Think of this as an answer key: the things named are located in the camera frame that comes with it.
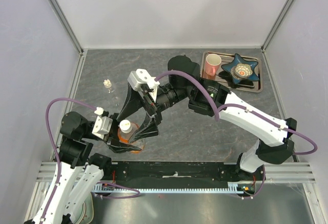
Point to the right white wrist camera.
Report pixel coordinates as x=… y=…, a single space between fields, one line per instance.
x=141 y=77

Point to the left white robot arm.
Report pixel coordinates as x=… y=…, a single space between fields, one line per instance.
x=77 y=171

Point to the blue star-shaped dish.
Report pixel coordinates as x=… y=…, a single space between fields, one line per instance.
x=239 y=59

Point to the pink mug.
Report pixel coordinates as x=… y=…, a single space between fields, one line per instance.
x=212 y=63

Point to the cream bottle cap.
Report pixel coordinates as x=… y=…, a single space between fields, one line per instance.
x=107 y=83

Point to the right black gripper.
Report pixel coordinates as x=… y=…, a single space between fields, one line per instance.
x=133 y=102

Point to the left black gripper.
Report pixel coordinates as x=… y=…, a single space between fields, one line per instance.
x=119 y=146

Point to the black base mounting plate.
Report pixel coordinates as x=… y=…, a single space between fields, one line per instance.
x=128 y=170

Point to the orange drink bottle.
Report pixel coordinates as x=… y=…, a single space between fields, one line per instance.
x=125 y=138

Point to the clear bottle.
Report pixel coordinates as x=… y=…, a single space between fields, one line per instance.
x=113 y=97

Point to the white bottle cap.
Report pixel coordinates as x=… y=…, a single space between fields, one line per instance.
x=125 y=126

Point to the slotted cable duct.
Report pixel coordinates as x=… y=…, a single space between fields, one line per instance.
x=232 y=188

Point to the small patterned bowl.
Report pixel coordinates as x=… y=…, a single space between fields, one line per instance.
x=242 y=71

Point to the green ceramic plate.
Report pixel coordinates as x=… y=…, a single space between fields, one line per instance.
x=87 y=211

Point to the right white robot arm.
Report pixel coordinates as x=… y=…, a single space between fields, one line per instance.
x=207 y=97

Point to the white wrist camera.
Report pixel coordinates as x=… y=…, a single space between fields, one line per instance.
x=102 y=123
x=141 y=77

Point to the metal tray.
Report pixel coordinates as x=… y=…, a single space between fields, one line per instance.
x=226 y=79

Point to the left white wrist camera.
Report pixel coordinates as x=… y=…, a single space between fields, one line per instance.
x=102 y=123

